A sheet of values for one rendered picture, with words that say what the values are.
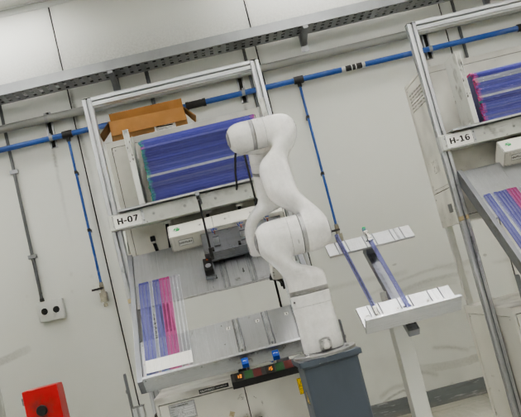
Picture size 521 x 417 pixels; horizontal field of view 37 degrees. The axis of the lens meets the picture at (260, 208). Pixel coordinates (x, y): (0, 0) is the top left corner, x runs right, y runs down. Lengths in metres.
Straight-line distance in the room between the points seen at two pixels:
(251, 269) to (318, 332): 0.86
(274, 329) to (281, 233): 0.63
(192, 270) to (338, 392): 1.08
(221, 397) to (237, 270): 0.49
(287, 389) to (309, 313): 0.85
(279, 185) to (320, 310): 0.40
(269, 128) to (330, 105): 2.41
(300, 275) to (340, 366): 0.28
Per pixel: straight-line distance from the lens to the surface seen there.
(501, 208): 3.24
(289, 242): 2.29
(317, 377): 2.27
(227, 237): 3.17
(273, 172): 2.40
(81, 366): 4.82
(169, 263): 3.22
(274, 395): 3.09
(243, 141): 2.49
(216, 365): 2.77
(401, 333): 2.89
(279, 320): 2.86
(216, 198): 3.26
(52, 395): 2.97
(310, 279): 2.29
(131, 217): 3.28
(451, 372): 4.91
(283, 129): 2.49
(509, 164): 3.47
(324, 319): 2.29
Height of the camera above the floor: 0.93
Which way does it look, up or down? 6 degrees up
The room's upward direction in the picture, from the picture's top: 14 degrees counter-clockwise
